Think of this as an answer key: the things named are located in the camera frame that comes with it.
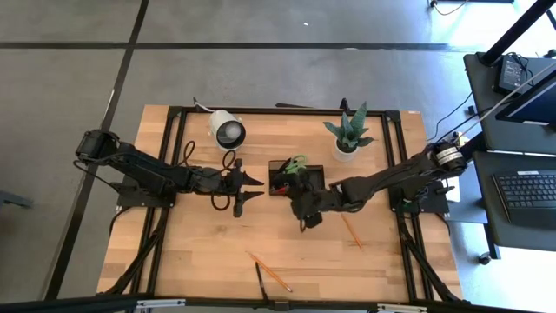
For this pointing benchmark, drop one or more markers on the black rig crossbar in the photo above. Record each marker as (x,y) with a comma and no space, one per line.
(65,304)

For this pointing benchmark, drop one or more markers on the orange pencil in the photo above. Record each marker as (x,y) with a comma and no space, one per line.
(269,271)
(352,231)

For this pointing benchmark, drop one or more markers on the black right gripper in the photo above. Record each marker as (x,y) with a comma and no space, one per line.
(310,197)

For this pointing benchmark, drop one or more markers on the black office desk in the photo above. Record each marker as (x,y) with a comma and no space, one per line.
(482,108)

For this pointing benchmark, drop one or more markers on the black caster wheel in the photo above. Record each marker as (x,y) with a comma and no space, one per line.
(484,259)

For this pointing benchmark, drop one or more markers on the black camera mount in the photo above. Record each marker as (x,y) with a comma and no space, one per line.
(281,305)

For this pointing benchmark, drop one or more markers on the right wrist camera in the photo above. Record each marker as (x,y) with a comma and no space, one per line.
(313,220)

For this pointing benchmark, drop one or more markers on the white plant pot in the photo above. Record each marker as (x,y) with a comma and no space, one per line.
(345,155)

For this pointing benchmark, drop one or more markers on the black monitor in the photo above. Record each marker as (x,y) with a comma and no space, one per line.
(534,108)

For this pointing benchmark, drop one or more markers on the black pen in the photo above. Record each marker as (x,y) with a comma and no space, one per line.
(260,280)

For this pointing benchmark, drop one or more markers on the black mesh desk organizer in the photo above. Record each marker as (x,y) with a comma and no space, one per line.
(317,171)

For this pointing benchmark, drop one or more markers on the red sticky note pad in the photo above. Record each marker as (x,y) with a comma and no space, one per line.
(280,190)

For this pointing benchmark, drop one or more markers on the black power adapter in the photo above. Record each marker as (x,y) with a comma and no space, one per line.
(510,74)

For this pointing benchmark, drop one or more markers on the black rig pole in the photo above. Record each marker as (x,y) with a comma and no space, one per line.
(512,32)

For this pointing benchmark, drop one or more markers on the black table-level camera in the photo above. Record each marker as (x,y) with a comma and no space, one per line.
(344,105)

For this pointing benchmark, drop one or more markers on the green snake plant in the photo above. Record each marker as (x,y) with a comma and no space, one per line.
(349,128)

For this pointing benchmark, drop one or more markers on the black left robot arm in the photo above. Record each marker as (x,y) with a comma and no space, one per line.
(147,174)

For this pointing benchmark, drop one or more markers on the black keyboard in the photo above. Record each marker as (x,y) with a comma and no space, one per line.
(527,195)

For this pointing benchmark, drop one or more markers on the white cylindrical camera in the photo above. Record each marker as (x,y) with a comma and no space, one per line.
(228,130)

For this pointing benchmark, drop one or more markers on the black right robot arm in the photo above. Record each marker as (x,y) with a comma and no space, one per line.
(391,178)

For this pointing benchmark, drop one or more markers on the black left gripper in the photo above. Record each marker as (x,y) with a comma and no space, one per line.
(237,187)

